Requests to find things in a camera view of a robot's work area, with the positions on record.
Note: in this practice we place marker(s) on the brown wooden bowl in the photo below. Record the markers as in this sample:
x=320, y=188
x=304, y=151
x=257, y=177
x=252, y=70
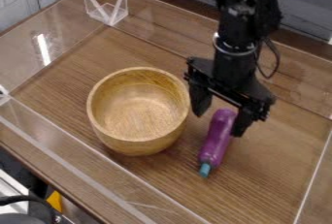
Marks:
x=137, y=108

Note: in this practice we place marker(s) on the clear acrylic tray enclosure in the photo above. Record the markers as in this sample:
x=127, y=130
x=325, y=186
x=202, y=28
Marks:
x=274, y=179

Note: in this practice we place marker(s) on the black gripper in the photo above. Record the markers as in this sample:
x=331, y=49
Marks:
x=228, y=77

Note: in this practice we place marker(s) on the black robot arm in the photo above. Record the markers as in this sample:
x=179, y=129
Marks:
x=248, y=21

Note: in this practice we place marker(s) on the purple toy eggplant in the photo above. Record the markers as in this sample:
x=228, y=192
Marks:
x=214, y=147

